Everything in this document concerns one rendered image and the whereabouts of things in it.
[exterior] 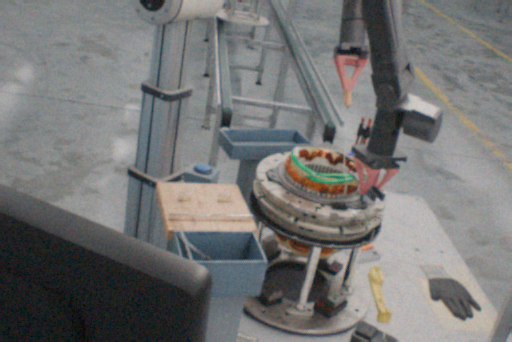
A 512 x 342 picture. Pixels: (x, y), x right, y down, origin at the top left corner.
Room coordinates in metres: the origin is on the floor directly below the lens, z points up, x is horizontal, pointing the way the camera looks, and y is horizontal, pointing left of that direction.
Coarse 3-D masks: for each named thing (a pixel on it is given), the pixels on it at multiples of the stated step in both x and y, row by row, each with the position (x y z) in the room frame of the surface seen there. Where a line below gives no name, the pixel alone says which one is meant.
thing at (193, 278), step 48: (0, 192) 0.26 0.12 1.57; (0, 240) 0.25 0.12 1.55; (48, 240) 0.24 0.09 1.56; (96, 240) 0.24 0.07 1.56; (0, 288) 0.25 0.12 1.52; (48, 288) 0.24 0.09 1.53; (96, 288) 0.23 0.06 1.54; (144, 288) 0.22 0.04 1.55; (192, 288) 0.22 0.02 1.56; (0, 336) 0.25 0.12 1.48; (48, 336) 0.24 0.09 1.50; (96, 336) 0.24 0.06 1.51; (144, 336) 0.23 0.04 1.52; (192, 336) 0.22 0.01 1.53
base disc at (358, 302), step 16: (288, 256) 1.43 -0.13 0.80; (336, 256) 1.48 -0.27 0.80; (320, 272) 1.39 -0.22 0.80; (352, 288) 1.34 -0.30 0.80; (256, 304) 1.20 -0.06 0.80; (352, 304) 1.27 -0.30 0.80; (368, 304) 1.29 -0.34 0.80; (272, 320) 1.15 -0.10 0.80; (288, 320) 1.16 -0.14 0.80; (304, 320) 1.17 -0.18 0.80; (320, 320) 1.19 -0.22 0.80; (336, 320) 1.20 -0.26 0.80; (352, 320) 1.21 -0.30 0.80
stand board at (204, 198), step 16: (160, 192) 1.18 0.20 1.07; (176, 192) 1.19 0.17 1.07; (192, 192) 1.21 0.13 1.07; (208, 192) 1.22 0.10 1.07; (224, 192) 1.24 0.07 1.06; (160, 208) 1.14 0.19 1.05; (176, 208) 1.12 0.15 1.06; (192, 208) 1.14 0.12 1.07; (208, 208) 1.15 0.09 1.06; (224, 208) 1.16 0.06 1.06; (240, 208) 1.18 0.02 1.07; (176, 224) 1.06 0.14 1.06; (192, 224) 1.07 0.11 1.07; (208, 224) 1.08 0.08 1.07; (224, 224) 1.10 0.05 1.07; (240, 224) 1.11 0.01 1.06
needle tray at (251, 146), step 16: (224, 144) 1.56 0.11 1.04; (240, 144) 1.61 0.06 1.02; (256, 144) 1.64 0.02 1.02; (272, 144) 1.66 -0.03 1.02; (288, 144) 1.59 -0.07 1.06; (304, 144) 1.61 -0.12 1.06; (240, 160) 1.62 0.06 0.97; (256, 160) 1.56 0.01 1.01; (240, 176) 1.60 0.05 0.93; (256, 176) 1.56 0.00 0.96; (240, 192) 1.58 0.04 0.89
